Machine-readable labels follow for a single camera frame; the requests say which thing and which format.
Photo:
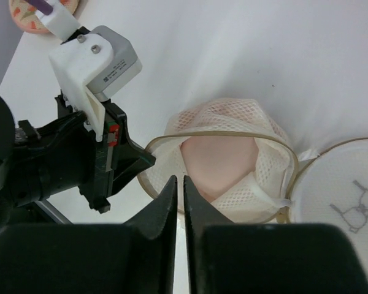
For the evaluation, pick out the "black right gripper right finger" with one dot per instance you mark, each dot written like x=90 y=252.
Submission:
x=225 y=257

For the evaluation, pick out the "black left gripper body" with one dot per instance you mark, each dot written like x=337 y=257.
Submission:
x=63 y=155

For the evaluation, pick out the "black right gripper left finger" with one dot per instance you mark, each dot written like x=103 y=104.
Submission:
x=136 y=256

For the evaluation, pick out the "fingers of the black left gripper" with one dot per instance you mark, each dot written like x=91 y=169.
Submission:
x=129 y=159

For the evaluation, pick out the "pale pink bra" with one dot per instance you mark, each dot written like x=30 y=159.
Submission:
x=217 y=163

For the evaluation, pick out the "beige round glasses laundry bag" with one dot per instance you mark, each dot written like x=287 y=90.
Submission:
x=329 y=187

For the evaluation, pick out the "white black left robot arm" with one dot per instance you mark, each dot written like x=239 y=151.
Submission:
x=11 y=134

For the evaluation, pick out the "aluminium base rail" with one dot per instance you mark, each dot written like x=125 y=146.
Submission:
x=51 y=213

